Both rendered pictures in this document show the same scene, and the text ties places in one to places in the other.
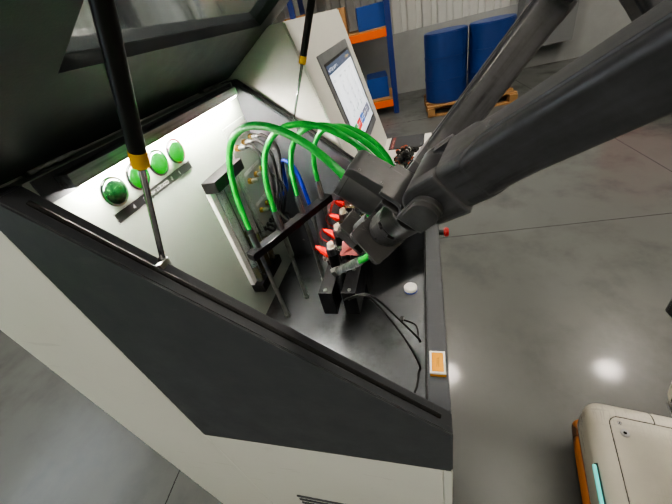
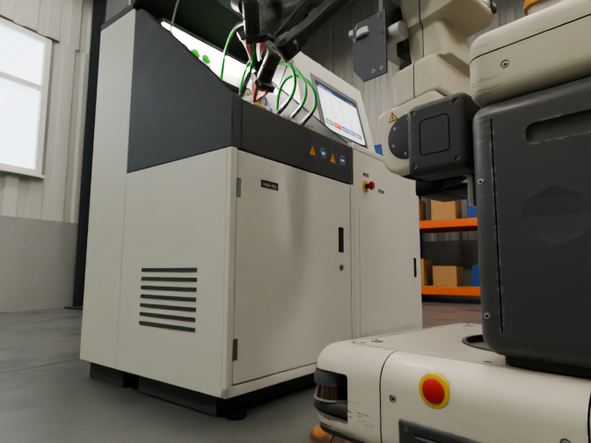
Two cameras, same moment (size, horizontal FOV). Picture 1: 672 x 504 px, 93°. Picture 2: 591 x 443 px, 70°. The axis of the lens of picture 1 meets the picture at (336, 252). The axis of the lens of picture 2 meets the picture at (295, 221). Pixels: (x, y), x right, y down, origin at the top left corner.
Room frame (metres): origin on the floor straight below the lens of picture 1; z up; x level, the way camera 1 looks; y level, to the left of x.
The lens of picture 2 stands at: (-0.87, -0.66, 0.42)
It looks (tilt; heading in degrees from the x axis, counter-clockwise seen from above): 7 degrees up; 18
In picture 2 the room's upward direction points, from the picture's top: straight up
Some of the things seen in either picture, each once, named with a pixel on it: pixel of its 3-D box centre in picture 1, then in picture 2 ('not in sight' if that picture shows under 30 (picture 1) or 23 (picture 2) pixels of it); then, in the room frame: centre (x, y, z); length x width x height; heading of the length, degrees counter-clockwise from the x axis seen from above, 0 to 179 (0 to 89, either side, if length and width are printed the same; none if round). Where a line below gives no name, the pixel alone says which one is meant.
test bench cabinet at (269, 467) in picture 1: (363, 394); (244, 278); (0.66, 0.04, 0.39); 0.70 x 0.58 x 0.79; 159
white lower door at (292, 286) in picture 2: not in sight; (301, 265); (0.56, -0.23, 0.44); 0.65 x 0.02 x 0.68; 159
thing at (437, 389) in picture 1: (434, 308); (298, 148); (0.57, -0.21, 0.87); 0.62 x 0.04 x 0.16; 159
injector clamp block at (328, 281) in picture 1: (352, 270); not in sight; (0.76, -0.03, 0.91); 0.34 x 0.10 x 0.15; 159
